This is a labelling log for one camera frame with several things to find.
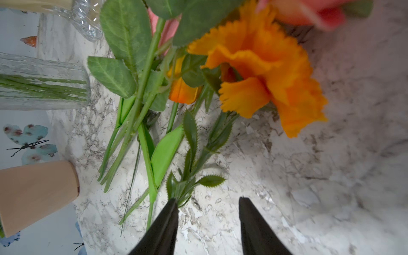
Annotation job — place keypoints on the yellow ruffled vase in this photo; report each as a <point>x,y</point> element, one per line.
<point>82,14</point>

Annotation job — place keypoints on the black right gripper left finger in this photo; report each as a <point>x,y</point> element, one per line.
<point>160,239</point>

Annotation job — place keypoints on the clear glass vase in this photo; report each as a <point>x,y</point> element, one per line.
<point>30,84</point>

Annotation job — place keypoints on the pile of green flower stems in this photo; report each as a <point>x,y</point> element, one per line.
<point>138,75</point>

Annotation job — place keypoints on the pink artificial rose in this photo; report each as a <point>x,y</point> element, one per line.
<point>325,15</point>

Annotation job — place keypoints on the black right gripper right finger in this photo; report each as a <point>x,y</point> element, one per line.
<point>257,236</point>

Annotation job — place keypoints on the potted green succulent plant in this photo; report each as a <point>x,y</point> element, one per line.
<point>30,193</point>

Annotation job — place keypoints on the small orange marigold flower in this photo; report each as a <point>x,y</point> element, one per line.
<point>180,92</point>

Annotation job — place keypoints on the orange flower front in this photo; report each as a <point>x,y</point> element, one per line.
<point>261,64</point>

